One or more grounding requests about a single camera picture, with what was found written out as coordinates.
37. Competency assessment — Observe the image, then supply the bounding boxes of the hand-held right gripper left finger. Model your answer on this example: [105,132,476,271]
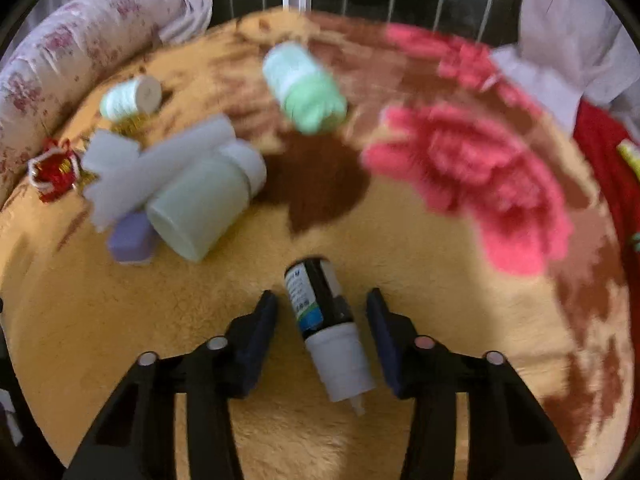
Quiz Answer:
[62,290,279,480]

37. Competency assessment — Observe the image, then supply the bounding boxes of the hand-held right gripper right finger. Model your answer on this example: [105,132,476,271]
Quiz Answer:
[366,287,583,480]

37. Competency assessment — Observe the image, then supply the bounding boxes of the dark bottle with white cap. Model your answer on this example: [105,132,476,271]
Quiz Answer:
[284,256,377,417]

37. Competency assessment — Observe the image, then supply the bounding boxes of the large pale green bottle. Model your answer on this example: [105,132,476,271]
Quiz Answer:
[146,140,267,263]

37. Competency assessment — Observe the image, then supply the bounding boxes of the purple block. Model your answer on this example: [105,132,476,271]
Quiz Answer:
[107,211,161,266]

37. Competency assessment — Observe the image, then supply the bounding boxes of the green and white bottle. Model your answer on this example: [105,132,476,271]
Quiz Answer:
[262,41,348,136]

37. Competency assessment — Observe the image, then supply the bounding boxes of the red tinsel ornament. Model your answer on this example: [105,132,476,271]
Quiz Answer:
[27,137,83,203]

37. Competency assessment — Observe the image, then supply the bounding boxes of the small white ribbed bottle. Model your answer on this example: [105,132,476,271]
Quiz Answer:
[99,75,163,122]

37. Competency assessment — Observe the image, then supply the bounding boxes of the yellow flower-pattern blanket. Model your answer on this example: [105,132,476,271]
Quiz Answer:
[0,7,636,480]

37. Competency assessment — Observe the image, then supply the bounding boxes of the gold tinsel scrap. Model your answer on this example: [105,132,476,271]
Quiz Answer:
[111,116,151,137]

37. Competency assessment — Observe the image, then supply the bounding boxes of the red cushion with yellow print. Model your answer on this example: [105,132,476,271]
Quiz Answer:
[572,100,640,261]

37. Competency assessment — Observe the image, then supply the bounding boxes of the white cloth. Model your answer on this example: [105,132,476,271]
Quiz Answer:
[487,0,633,136]

